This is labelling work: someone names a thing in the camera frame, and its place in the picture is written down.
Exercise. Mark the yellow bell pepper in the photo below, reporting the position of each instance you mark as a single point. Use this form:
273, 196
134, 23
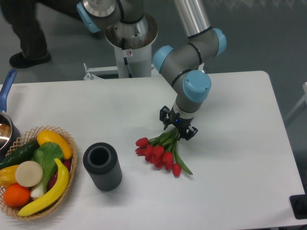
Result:
7, 176

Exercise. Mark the red tulip bouquet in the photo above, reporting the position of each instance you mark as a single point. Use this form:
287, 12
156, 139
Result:
161, 151

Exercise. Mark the orange fruit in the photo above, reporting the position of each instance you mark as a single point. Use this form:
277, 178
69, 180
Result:
16, 195

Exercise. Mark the dark green cucumber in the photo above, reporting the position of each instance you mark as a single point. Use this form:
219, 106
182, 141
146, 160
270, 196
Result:
23, 153

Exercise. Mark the black device at edge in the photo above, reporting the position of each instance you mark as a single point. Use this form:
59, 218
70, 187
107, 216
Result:
299, 206

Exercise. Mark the white furniture at right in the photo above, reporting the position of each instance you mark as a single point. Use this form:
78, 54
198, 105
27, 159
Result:
298, 108

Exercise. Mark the beige round disc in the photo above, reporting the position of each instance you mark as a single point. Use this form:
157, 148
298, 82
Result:
28, 174

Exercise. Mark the dark grey ribbed vase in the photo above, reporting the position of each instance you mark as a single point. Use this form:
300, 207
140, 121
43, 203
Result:
101, 162

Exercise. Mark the person leg dark trousers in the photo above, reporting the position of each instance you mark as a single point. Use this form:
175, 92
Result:
21, 15

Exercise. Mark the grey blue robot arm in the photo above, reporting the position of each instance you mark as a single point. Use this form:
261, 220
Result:
179, 67

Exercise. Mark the woven wicker basket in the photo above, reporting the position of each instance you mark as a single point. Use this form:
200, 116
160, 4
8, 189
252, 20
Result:
23, 139

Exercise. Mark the green bok choy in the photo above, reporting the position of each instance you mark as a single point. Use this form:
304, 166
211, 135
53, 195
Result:
45, 156

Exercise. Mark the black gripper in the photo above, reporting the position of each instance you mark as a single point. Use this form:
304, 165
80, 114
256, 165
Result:
168, 117

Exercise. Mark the blue handled saucepan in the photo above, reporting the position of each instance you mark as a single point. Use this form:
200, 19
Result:
8, 131

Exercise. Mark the red vegetable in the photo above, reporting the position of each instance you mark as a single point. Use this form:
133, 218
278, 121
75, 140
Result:
52, 181

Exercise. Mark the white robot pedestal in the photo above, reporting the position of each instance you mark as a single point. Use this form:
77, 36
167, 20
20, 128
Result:
132, 45

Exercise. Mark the yellow banana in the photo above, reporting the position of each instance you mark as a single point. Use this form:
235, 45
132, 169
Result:
52, 195

